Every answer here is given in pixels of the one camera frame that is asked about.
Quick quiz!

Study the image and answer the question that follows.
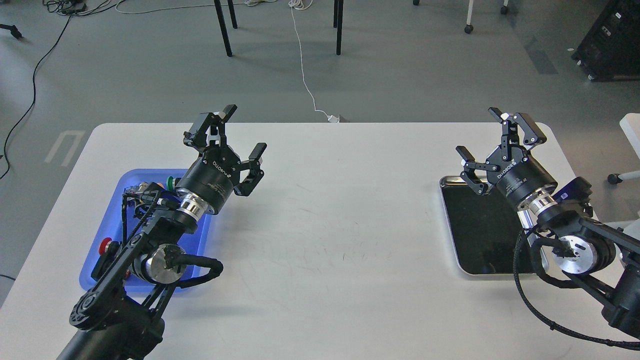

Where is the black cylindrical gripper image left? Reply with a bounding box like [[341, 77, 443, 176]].
[[176, 104, 268, 215]]

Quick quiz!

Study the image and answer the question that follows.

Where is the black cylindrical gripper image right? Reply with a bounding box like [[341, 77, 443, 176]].
[[455, 107, 558, 208]]

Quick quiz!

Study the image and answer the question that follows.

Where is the silver metal tray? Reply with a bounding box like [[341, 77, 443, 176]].
[[439, 175, 524, 280]]

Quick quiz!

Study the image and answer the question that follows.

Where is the blue plastic tray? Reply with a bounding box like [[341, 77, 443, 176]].
[[78, 168, 213, 294]]

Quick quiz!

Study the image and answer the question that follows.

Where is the black table leg left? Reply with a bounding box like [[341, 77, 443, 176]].
[[214, 0, 238, 57]]

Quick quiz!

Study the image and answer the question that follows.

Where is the black table leg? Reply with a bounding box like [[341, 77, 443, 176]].
[[333, 0, 345, 56], [214, 0, 238, 57]]

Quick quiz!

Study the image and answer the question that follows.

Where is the black equipment case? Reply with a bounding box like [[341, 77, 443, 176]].
[[571, 0, 640, 82]]

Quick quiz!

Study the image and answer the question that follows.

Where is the red emergency stop button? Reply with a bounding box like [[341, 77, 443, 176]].
[[90, 237, 121, 281]]

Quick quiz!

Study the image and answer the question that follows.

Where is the black table leg right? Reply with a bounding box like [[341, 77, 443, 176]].
[[333, 0, 345, 56]]

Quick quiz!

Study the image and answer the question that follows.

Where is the green push button switch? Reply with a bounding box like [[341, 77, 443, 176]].
[[166, 176, 182, 193]]

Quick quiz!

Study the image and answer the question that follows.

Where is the white cable on floor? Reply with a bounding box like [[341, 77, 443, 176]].
[[115, 0, 332, 121]]

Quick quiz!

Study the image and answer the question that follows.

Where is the black cable on floor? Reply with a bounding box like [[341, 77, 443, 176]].
[[0, 0, 118, 180]]

